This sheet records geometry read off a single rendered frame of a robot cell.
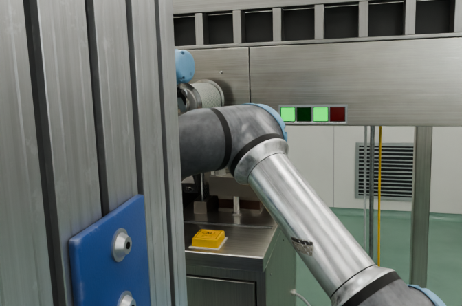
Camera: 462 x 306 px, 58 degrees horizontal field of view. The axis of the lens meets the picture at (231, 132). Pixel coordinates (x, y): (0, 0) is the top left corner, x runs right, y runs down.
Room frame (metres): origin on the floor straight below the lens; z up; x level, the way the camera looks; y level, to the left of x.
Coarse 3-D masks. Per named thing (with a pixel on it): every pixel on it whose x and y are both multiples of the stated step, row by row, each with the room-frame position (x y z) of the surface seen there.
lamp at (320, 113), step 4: (316, 108) 1.54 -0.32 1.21; (320, 108) 1.53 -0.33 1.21; (324, 108) 1.53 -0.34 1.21; (316, 112) 1.54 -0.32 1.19; (320, 112) 1.53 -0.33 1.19; (324, 112) 1.53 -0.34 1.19; (316, 116) 1.54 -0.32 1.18; (320, 116) 1.53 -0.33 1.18; (324, 116) 1.53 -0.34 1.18; (316, 120) 1.54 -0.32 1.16; (320, 120) 1.53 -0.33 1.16; (324, 120) 1.53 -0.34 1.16
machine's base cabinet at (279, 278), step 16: (272, 256) 1.09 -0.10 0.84; (288, 256) 1.41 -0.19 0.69; (192, 272) 1.05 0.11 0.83; (208, 272) 1.04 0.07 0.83; (224, 272) 1.03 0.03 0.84; (240, 272) 1.02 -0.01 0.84; (256, 272) 1.00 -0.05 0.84; (272, 272) 1.10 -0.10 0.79; (288, 272) 1.41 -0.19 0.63; (192, 288) 1.05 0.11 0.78; (208, 288) 1.04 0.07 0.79; (224, 288) 1.03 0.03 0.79; (240, 288) 1.01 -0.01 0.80; (256, 288) 1.01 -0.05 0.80; (272, 288) 1.10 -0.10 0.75; (288, 288) 1.41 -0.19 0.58; (192, 304) 1.05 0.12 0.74; (208, 304) 1.04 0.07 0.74; (224, 304) 1.03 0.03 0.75; (240, 304) 1.02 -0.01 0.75; (256, 304) 1.02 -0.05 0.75; (272, 304) 1.09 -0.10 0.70; (288, 304) 1.40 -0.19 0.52
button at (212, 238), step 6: (198, 234) 1.07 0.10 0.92; (204, 234) 1.07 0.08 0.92; (210, 234) 1.06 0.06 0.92; (216, 234) 1.06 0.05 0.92; (222, 234) 1.07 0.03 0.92; (192, 240) 1.04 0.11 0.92; (198, 240) 1.04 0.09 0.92; (204, 240) 1.04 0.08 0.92; (210, 240) 1.03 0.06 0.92; (216, 240) 1.03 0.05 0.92; (222, 240) 1.07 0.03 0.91; (198, 246) 1.04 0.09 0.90; (204, 246) 1.04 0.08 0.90; (210, 246) 1.03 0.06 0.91; (216, 246) 1.03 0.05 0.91
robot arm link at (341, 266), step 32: (224, 128) 0.72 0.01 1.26; (256, 128) 0.74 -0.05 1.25; (224, 160) 0.72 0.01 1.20; (256, 160) 0.71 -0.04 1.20; (288, 160) 0.71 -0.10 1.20; (256, 192) 0.70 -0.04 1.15; (288, 192) 0.66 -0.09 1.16; (288, 224) 0.63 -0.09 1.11; (320, 224) 0.61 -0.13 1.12; (320, 256) 0.58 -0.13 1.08; (352, 256) 0.57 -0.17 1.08; (352, 288) 0.53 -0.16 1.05; (384, 288) 0.52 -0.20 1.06; (416, 288) 0.56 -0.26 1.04
